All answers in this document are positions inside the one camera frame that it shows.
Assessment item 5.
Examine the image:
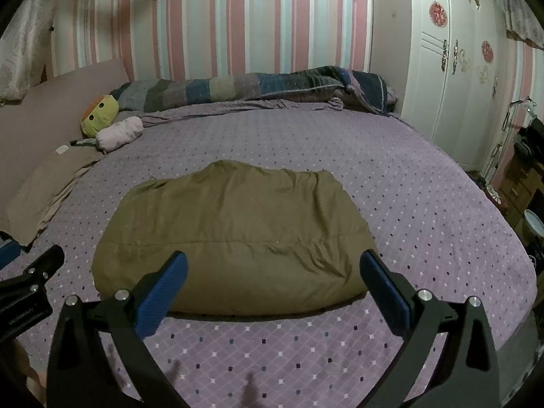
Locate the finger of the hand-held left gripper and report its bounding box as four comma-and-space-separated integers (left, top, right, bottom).
0, 244, 65, 294
0, 232, 21, 269

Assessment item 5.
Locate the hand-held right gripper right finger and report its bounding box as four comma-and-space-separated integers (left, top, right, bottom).
359, 249, 502, 408

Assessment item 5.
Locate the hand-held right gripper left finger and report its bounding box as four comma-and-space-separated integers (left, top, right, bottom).
46, 251, 189, 408

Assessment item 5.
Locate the brown coat with fleece collar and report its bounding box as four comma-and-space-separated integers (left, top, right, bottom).
91, 159, 380, 317

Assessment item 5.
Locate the beige pillow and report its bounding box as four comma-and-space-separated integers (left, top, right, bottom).
6, 138, 107, 247

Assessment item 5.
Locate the purple dotted bedspread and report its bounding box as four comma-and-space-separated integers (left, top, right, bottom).
8, 102, 538, 408

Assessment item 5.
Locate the pink padded headboard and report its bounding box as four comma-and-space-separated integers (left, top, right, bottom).
0, 58, 132, 222

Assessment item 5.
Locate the yellow plush toy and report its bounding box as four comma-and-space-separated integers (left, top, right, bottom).
81, 95, 120, 138

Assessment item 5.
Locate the white bucket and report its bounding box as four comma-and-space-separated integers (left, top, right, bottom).
521, 209, 544, 243

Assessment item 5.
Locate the wooden drawer unit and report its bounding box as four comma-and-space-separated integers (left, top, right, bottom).
495, 149, 544, 230

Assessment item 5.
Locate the patterned beige curtain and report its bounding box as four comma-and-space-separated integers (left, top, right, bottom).
0, 0, 60, 103

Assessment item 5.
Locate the black bag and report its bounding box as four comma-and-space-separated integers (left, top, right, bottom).
512, 119, 544, 162

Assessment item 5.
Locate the white metal stand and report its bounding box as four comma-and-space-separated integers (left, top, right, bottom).
489, 96, 538, 179

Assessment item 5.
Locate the patchwork quilt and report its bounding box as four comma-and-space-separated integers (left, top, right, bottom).
109, 66, 398, 115

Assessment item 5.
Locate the white wardrobe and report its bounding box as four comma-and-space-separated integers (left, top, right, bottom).
399, 0, 517, 171

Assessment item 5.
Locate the floral curtain valance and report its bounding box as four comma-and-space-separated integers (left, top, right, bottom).
497, 0, 544, 49

